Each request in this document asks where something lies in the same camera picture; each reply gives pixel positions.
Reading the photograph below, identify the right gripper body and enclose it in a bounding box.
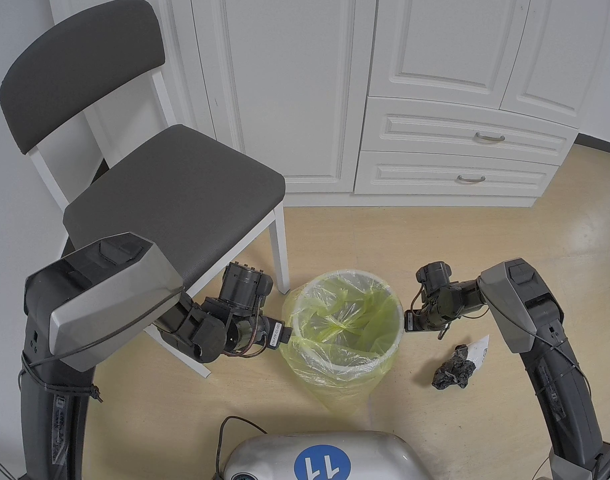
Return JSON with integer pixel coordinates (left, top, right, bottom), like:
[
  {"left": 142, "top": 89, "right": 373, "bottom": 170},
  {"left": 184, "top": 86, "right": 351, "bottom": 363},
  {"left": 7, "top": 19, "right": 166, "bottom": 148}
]
[{"left": 404, "top": 304, "right": 439, "bottom": 336}]

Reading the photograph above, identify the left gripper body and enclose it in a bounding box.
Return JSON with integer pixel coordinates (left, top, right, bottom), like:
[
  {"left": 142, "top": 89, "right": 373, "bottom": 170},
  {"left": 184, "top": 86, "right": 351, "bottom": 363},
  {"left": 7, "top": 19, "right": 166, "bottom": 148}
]
[{"left": 234, "top": 317, "right": 294, "bottom": 357}]

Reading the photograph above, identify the clear yellow plastic bag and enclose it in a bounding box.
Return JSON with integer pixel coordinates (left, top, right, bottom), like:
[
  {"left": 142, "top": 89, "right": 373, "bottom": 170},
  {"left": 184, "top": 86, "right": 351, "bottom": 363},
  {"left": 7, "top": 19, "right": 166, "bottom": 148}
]
[{"left": 279, "top": 268, "right": 405, "bottom": 416}]

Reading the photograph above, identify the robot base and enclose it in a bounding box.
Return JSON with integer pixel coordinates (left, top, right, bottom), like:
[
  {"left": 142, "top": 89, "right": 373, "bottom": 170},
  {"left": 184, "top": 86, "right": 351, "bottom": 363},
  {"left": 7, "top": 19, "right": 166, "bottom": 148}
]
[{"left": 224, "top": 430, "right": 426, "bottom": 480}]

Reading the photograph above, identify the crumpled black plastic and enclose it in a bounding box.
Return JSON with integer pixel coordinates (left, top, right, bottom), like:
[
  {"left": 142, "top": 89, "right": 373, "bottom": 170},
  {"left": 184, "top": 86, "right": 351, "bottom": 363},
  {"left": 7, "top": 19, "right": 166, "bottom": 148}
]
[{"left": 431, "top": 343, "right": 476, "bottom": 392}]

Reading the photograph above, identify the white trash bin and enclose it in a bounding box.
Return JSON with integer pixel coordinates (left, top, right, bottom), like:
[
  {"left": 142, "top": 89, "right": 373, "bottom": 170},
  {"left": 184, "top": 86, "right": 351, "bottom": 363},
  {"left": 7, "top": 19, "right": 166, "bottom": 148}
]
[{"left": 291, "top": 269, "right": 404, "bottom": 376}]

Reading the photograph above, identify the white paper piece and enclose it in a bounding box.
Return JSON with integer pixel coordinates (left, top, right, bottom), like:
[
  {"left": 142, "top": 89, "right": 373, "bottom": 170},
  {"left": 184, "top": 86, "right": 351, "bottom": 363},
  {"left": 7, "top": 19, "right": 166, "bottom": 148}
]
[{"left": 464, "top": 334, "right": 491, "bottom": 370}]

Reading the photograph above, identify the white chair with grey seat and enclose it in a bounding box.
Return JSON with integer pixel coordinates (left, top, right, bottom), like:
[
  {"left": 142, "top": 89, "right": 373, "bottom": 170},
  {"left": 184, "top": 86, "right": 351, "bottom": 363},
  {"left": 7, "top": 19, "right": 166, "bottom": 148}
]
[{"left": 0, "top": 0, "right": 292, "bottom": 380}]

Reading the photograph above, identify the white wardrobe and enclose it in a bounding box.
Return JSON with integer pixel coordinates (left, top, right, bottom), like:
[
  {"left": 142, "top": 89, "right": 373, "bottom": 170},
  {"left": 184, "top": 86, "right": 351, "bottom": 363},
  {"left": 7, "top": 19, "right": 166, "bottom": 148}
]
[{"left": 45, "top": 0, "right": 610, "bottom": 209}]

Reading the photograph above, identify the black cable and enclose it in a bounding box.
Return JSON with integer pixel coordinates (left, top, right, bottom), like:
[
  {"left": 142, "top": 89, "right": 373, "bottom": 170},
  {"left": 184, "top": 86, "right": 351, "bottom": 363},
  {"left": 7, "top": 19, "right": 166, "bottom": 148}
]
[
  {"left": 214, "top": 415, "right": 268, "bottom": 475},
  {"left": 409, "top": 285, "right": 428, "bottom": 321}
]

